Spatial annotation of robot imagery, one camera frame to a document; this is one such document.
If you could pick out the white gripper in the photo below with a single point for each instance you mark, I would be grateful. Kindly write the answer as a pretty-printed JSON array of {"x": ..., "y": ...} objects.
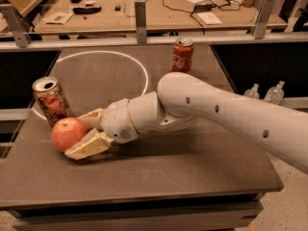
[{"x": 116, "y": 120}]

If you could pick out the red apple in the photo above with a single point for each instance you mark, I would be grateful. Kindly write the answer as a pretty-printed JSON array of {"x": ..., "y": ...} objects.
[{"x": 68, "y": 131}]

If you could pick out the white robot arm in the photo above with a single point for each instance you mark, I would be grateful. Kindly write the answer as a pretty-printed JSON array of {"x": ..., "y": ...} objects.
[{"x": 180, "y": 100}]

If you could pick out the orange gold soda can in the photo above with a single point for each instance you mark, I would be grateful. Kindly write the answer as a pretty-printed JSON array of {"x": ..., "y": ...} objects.
[{"x": 51, "y": 99}]

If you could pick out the red cola can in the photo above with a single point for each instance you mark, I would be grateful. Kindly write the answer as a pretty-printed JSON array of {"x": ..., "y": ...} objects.
[{"x": 182, "y": 55}]

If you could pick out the white card paper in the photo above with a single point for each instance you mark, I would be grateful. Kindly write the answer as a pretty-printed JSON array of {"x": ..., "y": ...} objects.
[{"x": 57, "y": 18}]

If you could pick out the black device on table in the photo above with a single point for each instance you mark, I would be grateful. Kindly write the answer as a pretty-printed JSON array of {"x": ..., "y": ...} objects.
[{"x": 87, "y": 10}]

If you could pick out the small black object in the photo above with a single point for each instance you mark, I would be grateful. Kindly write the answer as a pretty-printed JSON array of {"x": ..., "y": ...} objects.
[{"x": 117, "y": 8}]

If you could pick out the wooden background table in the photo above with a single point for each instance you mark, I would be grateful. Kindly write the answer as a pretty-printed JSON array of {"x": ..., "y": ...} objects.
[{"x": 161, "y": 16}]

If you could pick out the black power adapter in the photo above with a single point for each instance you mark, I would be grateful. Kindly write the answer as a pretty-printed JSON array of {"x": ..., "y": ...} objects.
[{"x": 203, "y": 7}]

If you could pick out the clear plastic bottle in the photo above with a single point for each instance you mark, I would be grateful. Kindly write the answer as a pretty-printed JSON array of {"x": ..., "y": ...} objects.
[
  {"x": 253, "y": 92},
  {"x": 275, "y": 94}
]

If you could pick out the left metal bracket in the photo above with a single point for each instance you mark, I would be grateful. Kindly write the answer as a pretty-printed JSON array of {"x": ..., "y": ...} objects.
[{"x": 20, "y": 35}]

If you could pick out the metal bracket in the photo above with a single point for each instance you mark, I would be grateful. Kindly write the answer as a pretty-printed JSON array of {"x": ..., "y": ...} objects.
[
  {"x": 260, "y": 27},
  {"x": 20, "y": 35},
  {"x": 140, "y": 18}
]

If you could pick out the middle metal bracket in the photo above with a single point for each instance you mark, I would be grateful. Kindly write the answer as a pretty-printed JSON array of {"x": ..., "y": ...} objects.
[{"x": 140, "y": 18}]

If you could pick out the right metal bracket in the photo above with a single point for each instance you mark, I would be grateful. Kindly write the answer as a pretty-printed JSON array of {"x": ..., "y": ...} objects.
[{"x": 260, "y": 27}]

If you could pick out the metal rail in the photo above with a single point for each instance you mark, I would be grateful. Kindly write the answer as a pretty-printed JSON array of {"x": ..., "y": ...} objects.
[{"x": 9, "y": 46}]

